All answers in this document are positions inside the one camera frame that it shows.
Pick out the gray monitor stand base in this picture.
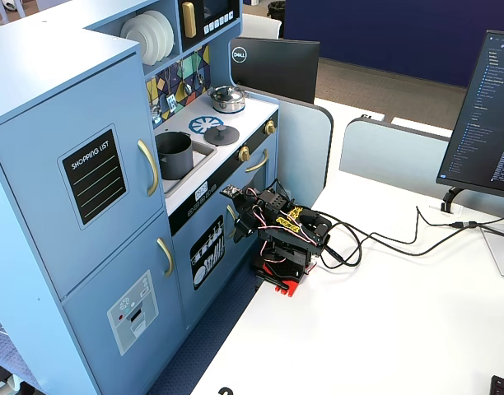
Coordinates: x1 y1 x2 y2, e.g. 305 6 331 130
479 225 504 279

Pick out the long blue desk divider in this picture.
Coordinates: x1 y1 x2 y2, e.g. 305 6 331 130
338 116 504 220

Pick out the blue toy kitchen unit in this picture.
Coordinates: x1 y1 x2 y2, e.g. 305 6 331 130
0 0 280 395

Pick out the rounded blue desk divider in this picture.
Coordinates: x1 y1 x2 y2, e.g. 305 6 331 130
243 91 335 199

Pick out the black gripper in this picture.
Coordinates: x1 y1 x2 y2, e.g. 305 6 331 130
233 196 264 244

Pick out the blue dishwasher door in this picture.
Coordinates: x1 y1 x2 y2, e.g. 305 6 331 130
171 192 242 331

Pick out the black Dell monitor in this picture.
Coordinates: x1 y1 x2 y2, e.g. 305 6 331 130
230 36 321 105

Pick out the white toy plate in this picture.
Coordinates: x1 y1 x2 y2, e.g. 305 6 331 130
119 16 161 67
142 9 176 59
130 12 169 63

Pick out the gold microwave handle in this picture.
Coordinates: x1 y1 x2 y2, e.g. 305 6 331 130
181 1 198 40

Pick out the steel slotted spatula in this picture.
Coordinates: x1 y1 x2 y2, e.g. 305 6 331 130
166 67 180 114

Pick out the short gold fridge handle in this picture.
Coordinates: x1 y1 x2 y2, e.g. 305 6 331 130
156 237 175 278

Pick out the thick black cable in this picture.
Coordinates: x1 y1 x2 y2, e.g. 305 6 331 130
317 220 504 269

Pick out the gray sink basin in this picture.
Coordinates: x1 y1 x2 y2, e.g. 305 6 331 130
154 137 219 197

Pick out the large blue fridge door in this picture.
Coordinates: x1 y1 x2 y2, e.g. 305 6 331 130
0 52 168 301

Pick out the black toy microwave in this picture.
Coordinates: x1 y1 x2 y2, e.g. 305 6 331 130
177 0 242 53

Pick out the gray pot lid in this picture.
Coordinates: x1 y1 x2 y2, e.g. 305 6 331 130
203 124 240 147

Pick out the monitor with lit screen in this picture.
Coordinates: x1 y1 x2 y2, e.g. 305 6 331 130
435 29 504 201

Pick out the gray cooking pot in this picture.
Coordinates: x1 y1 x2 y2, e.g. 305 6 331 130
154 130 194 182

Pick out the fridge door with dispenser print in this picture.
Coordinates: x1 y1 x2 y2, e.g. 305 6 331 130
61 211 187 395

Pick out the steel pot with lid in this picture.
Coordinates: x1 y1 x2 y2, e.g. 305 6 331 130
207 85 247 114

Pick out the thin black cable with adapter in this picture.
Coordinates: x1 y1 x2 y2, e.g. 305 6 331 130
317 204 504 248

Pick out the long gold fridge handle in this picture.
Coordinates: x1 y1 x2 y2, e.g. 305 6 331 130
137 138 160 198

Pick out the steel slotted spoon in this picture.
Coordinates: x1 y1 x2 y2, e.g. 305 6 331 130
149 76 163 125

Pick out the black shopping list board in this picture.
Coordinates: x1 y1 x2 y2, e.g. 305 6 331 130
57 123 130 231

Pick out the gold oven door handle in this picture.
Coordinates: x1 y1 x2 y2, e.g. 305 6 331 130
244 148 271 174

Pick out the red robot base plate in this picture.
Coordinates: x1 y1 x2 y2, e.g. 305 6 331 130
251 258 318 299

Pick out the steel ladle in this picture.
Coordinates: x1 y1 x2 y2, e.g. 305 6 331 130
181 61 194 96

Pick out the black trash bin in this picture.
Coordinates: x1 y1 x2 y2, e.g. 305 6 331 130
268 0 287 21

